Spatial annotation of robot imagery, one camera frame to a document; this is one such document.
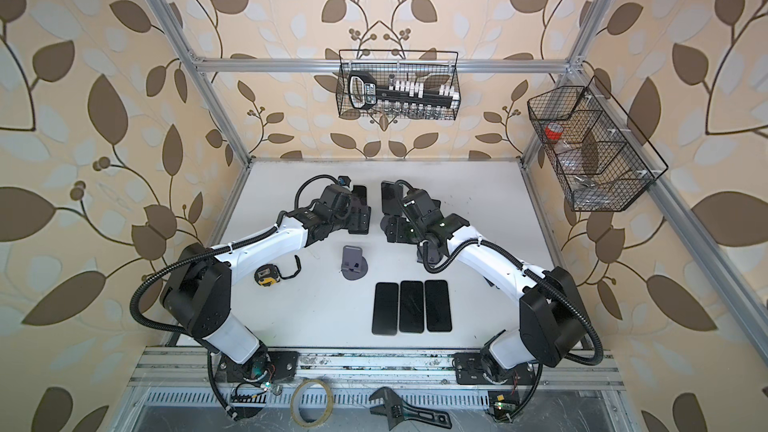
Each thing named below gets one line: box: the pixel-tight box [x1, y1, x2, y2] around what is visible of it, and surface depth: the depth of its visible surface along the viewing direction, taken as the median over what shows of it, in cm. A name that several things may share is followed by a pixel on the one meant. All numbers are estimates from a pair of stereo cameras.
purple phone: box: [372, 282, 399, 336], surface depth 87 cm
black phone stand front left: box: [341, 245, 368, 280], surface depth 88 cm
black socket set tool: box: [347, 71, 460, 112], surface depth 86 cm
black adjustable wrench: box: [368, 387, 452, 430], surface depth 69 cm
